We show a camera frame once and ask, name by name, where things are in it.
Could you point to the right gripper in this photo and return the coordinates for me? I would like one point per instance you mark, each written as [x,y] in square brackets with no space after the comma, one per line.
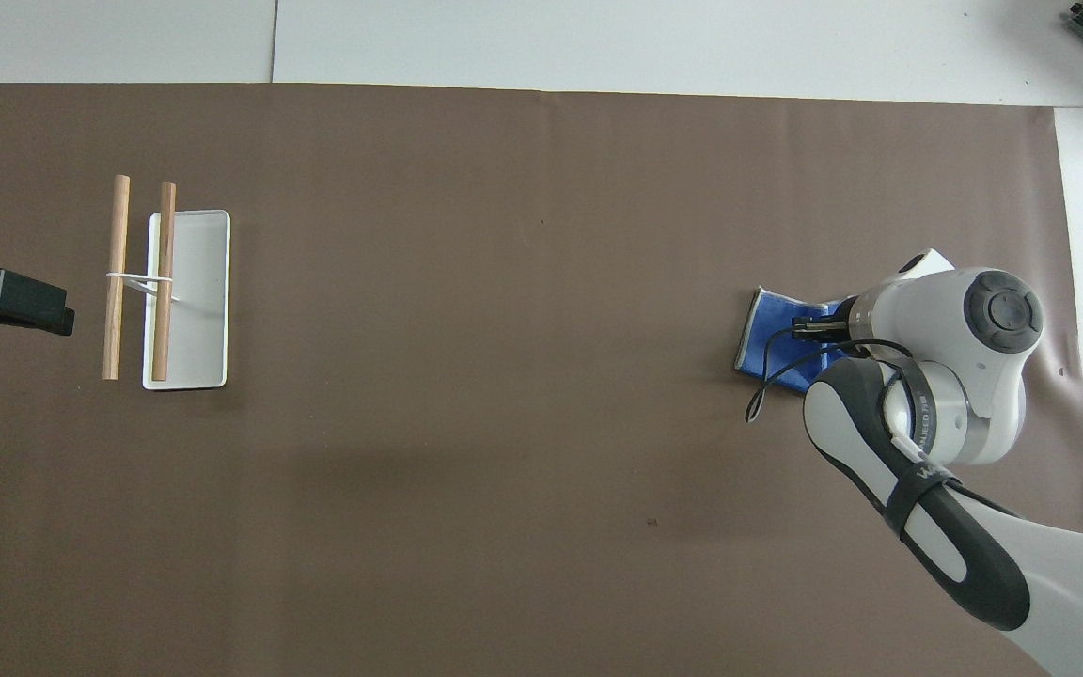
[842,308]

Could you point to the white rack with wooden rods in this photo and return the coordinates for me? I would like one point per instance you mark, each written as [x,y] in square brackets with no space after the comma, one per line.
[194,310]

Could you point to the blue towel with white edge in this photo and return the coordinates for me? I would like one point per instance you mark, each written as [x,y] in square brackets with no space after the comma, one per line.
[772,324]

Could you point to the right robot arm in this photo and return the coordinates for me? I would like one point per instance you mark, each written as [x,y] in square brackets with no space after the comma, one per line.
[974,329]

